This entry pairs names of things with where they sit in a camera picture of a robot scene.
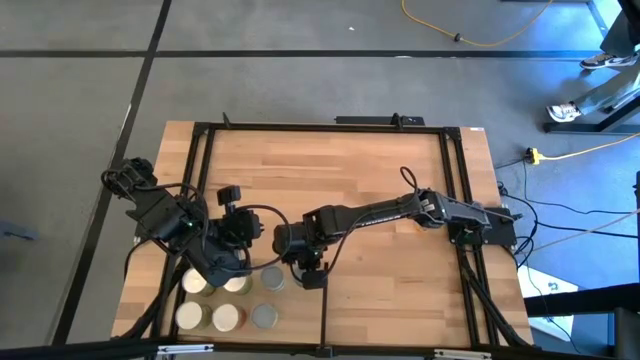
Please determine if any yellow extension cord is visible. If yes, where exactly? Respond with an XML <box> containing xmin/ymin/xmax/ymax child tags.
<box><xmin>399</xmin><ymin>0</ymin><xmax>555</xmax><ymax>50</ymax></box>

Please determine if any black stand base bar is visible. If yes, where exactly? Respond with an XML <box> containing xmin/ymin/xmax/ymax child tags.
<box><xmin>542</xmin><ymin>94</ymin><xmax>640</xmax><ymax>135</ymax></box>

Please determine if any white box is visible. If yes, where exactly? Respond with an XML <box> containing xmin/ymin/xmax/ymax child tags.
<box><xmin>517</xmin><ymin>263</ymin><xmax>581</xmax><ymax>344</ymax></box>

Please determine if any black cable bundle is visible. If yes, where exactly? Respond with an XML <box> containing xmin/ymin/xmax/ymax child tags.
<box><xmin>117</xmin><ymin>249</ymin><xmax>189</xmax><ymax>344</ymax></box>
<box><xmin>457</xmin><ymin>247</ymin><xmax>534</xmax><ymax>351</ymax></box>

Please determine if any person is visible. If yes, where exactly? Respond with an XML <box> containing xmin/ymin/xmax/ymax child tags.
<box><xmin>544</xmin><ymin>0</ymin><xmax>640</xmax><ymax>124</ymax></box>

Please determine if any pineapple tin can orange label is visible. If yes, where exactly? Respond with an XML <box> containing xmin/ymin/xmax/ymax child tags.
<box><xmin>212</xmin><ymin>302</ymin><xmax>248</xmax><ymax>334</ymax></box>

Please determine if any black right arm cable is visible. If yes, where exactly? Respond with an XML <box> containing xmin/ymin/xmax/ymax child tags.
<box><xmin>317</xmin><ymin>166</ymin><xmax>421</xmax><ymax>276</ymax></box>

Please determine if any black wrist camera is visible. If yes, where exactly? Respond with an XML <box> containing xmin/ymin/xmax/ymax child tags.
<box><xmin>216</xmin><ymin>184</ymin><xmax>243</xmax><ymax>207</ymax></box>
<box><xmin>300</xmin><ymin>268</ymin><xmax>330</xmax><ymax>292</ymax></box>

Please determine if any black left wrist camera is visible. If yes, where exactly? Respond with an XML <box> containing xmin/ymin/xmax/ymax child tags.
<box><xmin>216</xmin><ymin>184</ymin><xmax>243</xmax><ymax>207</ymax></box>

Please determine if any cream round container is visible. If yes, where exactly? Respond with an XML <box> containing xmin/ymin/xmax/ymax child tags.
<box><xmin>174</xmin><ymin>300</ymin><xmax>214</xmax><ymax>332</ymax></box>

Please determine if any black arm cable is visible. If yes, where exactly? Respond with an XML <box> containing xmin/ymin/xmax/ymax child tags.
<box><xmin>239</xmin><ymin>203</ymin><xmax>292</xmax><ymax>275</ymax></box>
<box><xmin>317</xmin><ymin>166</ymin><xmax>421</xmax><ymax>276</ymax></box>

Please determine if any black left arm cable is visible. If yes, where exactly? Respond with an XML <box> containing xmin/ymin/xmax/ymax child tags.
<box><xmin>239</xmin><ymin>203</ymin><xmax>292</xmax><ymax>275</ymax></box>

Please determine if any pears tin can green label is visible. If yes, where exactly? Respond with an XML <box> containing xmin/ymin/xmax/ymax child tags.
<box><xmin>222</xmin><ymin>273</ymin><xmax>254</xmax><ymax>296</ymax></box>

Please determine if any silver diagonal frame bracket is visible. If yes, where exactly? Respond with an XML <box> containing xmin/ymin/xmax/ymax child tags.
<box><xmin>432</xmin><ymin>348</ymin><xmax>494</xmax><ymax>360</ymax></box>
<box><xmin>156</xmin><ymin>343</ymin><xmax>215</xmax><ymax>356</ymax></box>

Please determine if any black aluminium table frame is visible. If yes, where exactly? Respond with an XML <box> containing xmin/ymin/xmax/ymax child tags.
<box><xmin>147</xmin><ymin>112</ymin><xmax>534</xmax><ymax>360</ymax></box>

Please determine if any black overhead rig beam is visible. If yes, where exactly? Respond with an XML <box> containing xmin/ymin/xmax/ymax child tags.
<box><xmin>523</xmin><ymin>282</ymin><xmax>640</xmax><ymax>360</ymax></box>

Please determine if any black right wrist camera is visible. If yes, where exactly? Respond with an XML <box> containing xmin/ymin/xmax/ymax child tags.
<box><xmin>300</xmin><ymin>268</ymin><xmax>330</xmax><ymax>292</ymax></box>

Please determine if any yellow cord with yellow plug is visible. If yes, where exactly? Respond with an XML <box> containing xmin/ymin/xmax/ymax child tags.
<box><xmin>524</xmin><ymin>132</ymin><xmax>640</xmax><ymax>166</ymax></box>

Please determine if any black floor cable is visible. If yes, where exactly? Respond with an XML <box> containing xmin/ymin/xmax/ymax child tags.
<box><xmin>494</xmin><ymin>157</ymin><xmax>640</xmax><ymax>241</ymax></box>

